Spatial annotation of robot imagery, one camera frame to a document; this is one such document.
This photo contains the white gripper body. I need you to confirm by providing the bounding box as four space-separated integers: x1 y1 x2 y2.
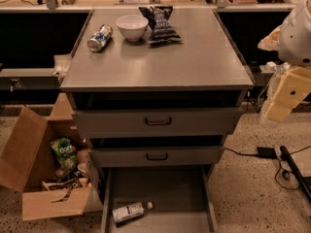
258 27 280 51

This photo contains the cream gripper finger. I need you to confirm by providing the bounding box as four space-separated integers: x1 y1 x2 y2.
263 67 311 122

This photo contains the blue labelled plastic bottle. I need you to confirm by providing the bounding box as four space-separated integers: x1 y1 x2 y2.
112 202 154 224

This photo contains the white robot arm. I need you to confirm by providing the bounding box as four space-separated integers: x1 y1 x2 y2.
258 0 311 125

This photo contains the grey middle drawer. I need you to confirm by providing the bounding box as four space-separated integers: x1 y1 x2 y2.
88 146 225 167

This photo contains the grey drawer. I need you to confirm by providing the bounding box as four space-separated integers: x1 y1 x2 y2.
101 165 218 233
72 107 242 139
88 146 225 167

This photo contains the grey drawer cabinet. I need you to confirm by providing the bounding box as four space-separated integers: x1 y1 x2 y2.
59 7 255 233

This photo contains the grey bottom drawer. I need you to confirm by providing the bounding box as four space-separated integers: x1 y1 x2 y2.
101 165 218 233

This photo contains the grey top drawer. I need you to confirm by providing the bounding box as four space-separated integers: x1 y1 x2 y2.
72 107 242 139

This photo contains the white plug adapter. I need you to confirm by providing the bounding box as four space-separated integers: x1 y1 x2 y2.
265 61 277 71

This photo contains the black bar on floor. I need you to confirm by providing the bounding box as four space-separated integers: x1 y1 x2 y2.
280 146 311 203

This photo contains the black power adapter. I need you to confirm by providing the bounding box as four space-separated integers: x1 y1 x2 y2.
257 147 277 159

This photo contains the dark blue chip bag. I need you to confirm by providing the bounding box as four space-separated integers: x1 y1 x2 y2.
139 6 182 44

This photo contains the white bowl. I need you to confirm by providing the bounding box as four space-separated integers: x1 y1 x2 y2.
116 15 149 42

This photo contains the silver blue soda can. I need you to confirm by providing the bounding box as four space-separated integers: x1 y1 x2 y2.
87 24 113 52

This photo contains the green snack bag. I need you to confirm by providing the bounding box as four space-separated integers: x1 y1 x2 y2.
51 138 77 171

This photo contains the brown cardboard box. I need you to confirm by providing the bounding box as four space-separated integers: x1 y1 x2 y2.
0 93 102 220

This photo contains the black cable on floor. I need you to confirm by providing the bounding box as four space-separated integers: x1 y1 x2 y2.
224 145 311 191

